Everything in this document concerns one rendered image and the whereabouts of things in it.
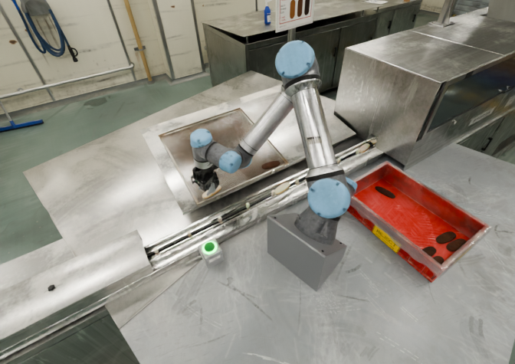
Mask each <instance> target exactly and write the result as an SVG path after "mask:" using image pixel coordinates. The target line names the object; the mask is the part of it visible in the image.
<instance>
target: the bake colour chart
mask: <svg viewBox="0 0 515 364"><path fill-rule="evenodd" d="M314 2H315V0H276V33H277V32H280V31H285V30H288V29H291V28H296V27H300V26H302V25H308V24H310V23H313V11H314Z"/></svg>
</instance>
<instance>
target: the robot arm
mask: <svg viewBox="0 0 515 364"><path fill-rule="evenodd" d="M275 66H276V68H277V72H278V73H279V75H281V79H282V82H283V85H282V86H281V92H280V93H279V94H278V95H277V96H276V98H275V99H274V100H273V102H272V103H271V104H270V106H269V107H268V108H267V109H266V110H265V111H264V113H263V114H262V115H261V117H260V118H259V119H258V120H257V122H256V123H255V124H254V125H253V126H252V128H251V129H250V130H249V131H248V133H247V134H246V135H245V137H244V138H243V139H242V141H240V143H239V144H238V145H237V146H236V147H235V149H231V148H227V147H225V146H223V145H221V144H220V143H217V142H216V141H214V140H213V139H212V135H211V133H210V132H209V131H208V130H206V129H197V130H195V131H193V132H192V134H191V136H190V140H191V142H190V145H191V147H192V154H193V159H194V163H195V167H194V168H193V169H192V173H193V175H192V176H191V180H192V179H194V181H192V184H194V183H196V184H198V186H199V187H198V190H200V189H201V190H203V191H204V190H205V192H206V191H207V190H208V192H207V195H210V194H211V193H214V192H215V190H216V189H217V187H218V186H219V180H218V176H217V173H216V172H215V171H214V170H215V169H218V168H220V169H221V170H223V171H225V172H228V173H230V174H232V173H234V172H236V171H237V170H238V169H243V168H246V167H248V166H249V165H250V164H251V161H252V157H253V156H254V155H255V153H256V152H257V151H258V150H259V149H260V148H261V147H262V146H263V144H264V143H265V142H266V141H267V139H268V138H269V137H270V136H271V134H272V133H273V132H274V131H275V130H276V128H278V126H279V125H280V124H281V123H282V121H283V120H284V119H285V118H286V116H287V115H288V114H289V113H290V111H291V110H292V109H294V112H295V115H296V118H297V124H298V127H299V131H300V137H301V140H302V143H303V149H304V152H305V156H306V160H307V165H308V169H309V172H308V173H307V175H306V180H307V187H308V190H309V192H308V195H307V198H308V203H309V206H308V207H307V208H306V209H305V210H304V211H303V212H302V213H301V214H300V215H299V216H298V217H297V219H296V221H295V222H294V224H295V226H296V227H297V228H298V229H299V230H300V231H301V232H302V233H304V234H305V235H306V236H308V237H309V238H312V239H313V240H315V241H318V242H320V243H322V244H327V245H331V244H333V242H334V240H335V238H336V230H337V225H338V222H339V220H340V218H341V216H342V215H343V214H344V213H345V212H346V211H347V209H348V208H349V205H350V200H351V198H352V196H353V194H354V193H355V192H356V189H357V184H356V182H354V181H353V180H351V179H349V178H347V177H346V176H345V172H344V169H343V168H342V167H340V166H338V165H337V164H336V158H335V155H334V151H333V146H332V143H331V139H330V134H329V130H328V127H327V124H326V118H325V115H324V112H323V106H322V103H321V99H320V94H319V91H318V89H319V87H320V85H321V84H322V81H321V78H320V66H319V64H318V62H317V59H316V57H315V54H314V51H313V49H312V47H311V46H309V44H308V43H306V42H304V41H291V42H288V43H286V44H285V45H284V46H283V47H282V48H281V49H280V50H279V52H278V53H277V56H276V60H275Z"/></svg>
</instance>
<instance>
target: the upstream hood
mask: <svg viewBox="0 0 515 364"><path fill-rule="evenodd" d="M143 246H144V245H143V242H142V238H141V237H140V235H139V232H138V231H137V229H136V230H135V231H132V232H130V233H128V234H125V235H124V236H121V237H119V238H117V239H115V240H112V241H110V242H108V243H106V244H103V245H101V246H99V247H97V248H94V249H93V250H91V251H88V252H86V253H84V254H81V255H79V256H77V257H74V258H72V259H70V260H69V261H65V262H64V263H62V264H59V265H57V266H55V267H53V268H50V269H48V270H46V271H44V272H41V273H39V274H37V275H35V276H33V277H30V278H28V279H26V280H23V281H22V282H20V283H17V284H15V285H13V286H11V287H8V288H6V289H4V290H1V291H0V352H1V351H2V350H4V349H7V348H8V347H10V346H13V345H15V344H16V343H19V342H20V341H22V340H23V339H26V338H28V337H29V336H32V335H34V334H36V333H37V332H39V331H41V330H43V329H45V328H47V327H49V326H51V325H53V324H55V323H56V322H58V321H60V320H62V319H64V318H66V317H68V316H70V315H72V314H74V313H76V312H77V311H79V310H82V309H83V308H85V307H88V306H90V305H91V304H92V303H95V302H97V301H98V300H101V299H103V298H104V297H107V296H109V295H110V294H112V293H114V292H116V291H118V290H120V289H122V288H124V287H126V286H128V285H129V284H131V283H133V282H135V281H137V280H139V279H141V278H143V277H145V276H146V275H148V274H151V273H152V272H154V271H153V269H152V266H151V264H150V262H149V259H148V257H147V255H146V251H145V249H144V247H143Z"/></svg>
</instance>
